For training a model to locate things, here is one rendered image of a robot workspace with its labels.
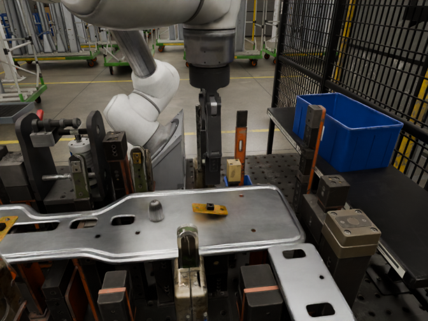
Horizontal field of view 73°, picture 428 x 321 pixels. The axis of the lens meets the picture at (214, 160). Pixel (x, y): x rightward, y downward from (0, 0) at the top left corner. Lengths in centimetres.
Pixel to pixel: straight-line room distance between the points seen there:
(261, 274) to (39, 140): 61
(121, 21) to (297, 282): 49
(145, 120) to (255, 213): 73
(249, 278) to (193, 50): 43
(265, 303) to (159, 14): 48
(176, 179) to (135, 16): 95
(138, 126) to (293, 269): 89
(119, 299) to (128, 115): 84
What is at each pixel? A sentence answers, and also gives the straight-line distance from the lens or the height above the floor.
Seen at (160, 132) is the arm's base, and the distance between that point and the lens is 129.
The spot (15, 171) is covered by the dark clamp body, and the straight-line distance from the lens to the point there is 90.
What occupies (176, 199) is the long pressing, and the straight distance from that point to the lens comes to 75.
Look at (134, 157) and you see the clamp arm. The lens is 78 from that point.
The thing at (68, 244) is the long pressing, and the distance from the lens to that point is 69.
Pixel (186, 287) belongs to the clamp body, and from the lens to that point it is 50.
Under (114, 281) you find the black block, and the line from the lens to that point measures 60.
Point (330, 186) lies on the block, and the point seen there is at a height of 108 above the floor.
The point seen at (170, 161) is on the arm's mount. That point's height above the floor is 86.
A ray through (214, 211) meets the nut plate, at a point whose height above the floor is 101.
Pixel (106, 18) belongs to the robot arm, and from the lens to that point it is 37.
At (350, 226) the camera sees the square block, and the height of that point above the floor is 106.
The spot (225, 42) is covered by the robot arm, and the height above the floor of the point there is 138.
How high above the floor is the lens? 144
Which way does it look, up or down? 29 degrees down
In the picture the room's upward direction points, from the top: straight up
